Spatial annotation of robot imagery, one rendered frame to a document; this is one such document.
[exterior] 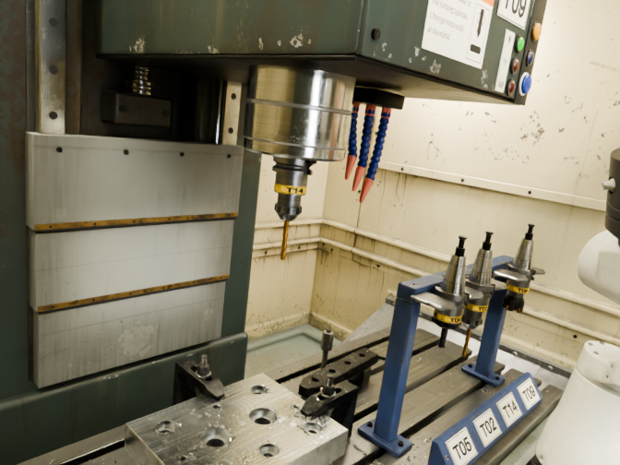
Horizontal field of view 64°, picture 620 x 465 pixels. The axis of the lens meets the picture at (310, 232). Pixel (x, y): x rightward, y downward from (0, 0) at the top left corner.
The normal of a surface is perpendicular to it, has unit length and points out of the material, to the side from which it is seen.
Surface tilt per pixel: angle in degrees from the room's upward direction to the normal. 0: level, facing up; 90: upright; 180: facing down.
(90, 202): 90
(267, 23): 90
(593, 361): 85
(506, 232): 90
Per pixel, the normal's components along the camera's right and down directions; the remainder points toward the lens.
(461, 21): 0.71, 0.24
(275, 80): -0.46, 0.15
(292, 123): -0.08, 0.21
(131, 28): -0.70, 0.07
